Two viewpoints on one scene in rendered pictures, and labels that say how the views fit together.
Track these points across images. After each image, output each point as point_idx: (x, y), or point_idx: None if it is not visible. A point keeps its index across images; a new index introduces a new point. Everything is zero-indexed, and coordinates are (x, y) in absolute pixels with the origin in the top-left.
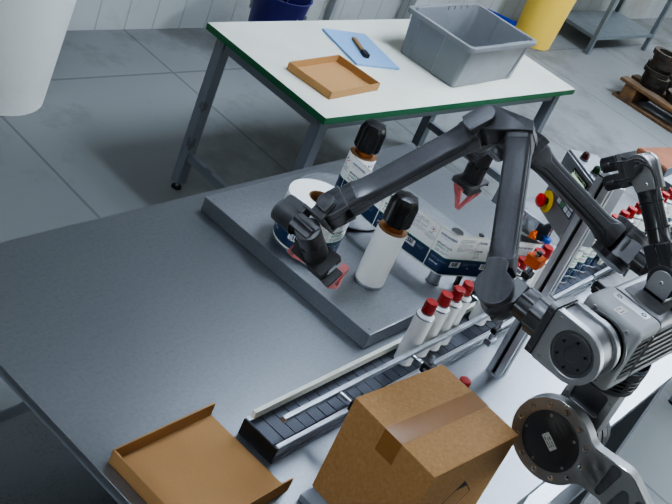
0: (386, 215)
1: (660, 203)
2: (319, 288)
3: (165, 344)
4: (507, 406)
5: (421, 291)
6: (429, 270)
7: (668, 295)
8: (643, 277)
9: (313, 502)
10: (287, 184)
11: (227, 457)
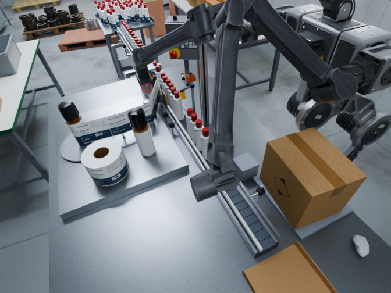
0: (137, 126)
1: None
2: (151, 177)
3: (181, 284)
4: None
5: (158, 132)
6: None
7: (348, 13)
8: (319, 21)
9: (306, 233)
10: (63, 164)
11: (276, 272)
